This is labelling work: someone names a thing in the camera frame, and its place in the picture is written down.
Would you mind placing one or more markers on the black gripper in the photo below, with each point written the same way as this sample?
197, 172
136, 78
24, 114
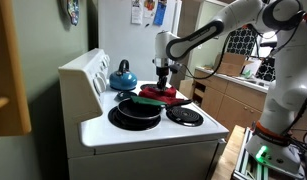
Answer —
162, 71

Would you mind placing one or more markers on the red kitchen towel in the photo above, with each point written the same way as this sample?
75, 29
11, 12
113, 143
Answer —
158, 94

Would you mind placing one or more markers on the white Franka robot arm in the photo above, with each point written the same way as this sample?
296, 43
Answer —
293, 83

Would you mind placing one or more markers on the black coil burner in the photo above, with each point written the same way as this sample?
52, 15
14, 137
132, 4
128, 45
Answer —
148, 86
113, 88
133, 124
184, 116

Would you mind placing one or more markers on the green cloth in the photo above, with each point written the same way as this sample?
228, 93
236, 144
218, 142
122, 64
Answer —
148, 101

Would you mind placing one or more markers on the black frying pan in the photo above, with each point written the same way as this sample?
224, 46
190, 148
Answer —
139, 110

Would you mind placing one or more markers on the white refrigerator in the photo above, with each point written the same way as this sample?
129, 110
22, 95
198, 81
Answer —
126, 46

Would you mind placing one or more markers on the colourful fridge flyer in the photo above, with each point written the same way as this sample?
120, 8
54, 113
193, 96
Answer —
159, 13

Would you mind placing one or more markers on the cardboard box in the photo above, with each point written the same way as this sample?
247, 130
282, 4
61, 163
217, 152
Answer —
233, 65

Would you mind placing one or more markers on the white fridge paper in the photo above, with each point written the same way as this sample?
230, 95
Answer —
136, 11

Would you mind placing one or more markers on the white electric stove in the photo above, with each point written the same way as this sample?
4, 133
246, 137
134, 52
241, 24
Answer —
143, 156

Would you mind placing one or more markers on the fridge picture magnet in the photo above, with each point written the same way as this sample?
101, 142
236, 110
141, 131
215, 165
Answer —
149, 6

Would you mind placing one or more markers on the wooden base cabinets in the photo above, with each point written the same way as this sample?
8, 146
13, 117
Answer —
239, 106

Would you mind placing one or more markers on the pale green tall cabinet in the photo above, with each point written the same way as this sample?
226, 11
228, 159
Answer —
206, 8

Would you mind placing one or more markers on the green item on counter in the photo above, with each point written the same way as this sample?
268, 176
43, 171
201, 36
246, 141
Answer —
248, 74

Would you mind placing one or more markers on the white countertop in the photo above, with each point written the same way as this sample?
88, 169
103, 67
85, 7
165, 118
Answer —
256, 86

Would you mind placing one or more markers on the wooden platform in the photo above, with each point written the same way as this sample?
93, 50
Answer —
228, 156

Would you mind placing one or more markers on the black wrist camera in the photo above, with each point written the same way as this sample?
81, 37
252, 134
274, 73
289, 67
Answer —
174, 69

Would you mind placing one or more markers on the black stereo camera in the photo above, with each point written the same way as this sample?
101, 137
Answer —
268, 44

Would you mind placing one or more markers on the colourful decorative wall plate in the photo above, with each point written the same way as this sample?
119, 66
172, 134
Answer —
73, 11

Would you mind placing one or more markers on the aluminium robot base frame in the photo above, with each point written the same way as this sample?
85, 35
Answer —
246, 166

